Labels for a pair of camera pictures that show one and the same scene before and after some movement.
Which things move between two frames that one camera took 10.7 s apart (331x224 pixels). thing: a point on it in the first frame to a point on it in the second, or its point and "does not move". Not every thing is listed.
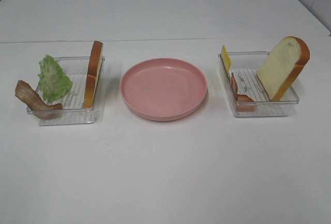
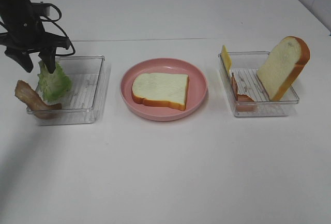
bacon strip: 34,103 does not move
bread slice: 92,74 to 161,89
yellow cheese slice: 226,59 does not move
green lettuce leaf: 54,83 does not move
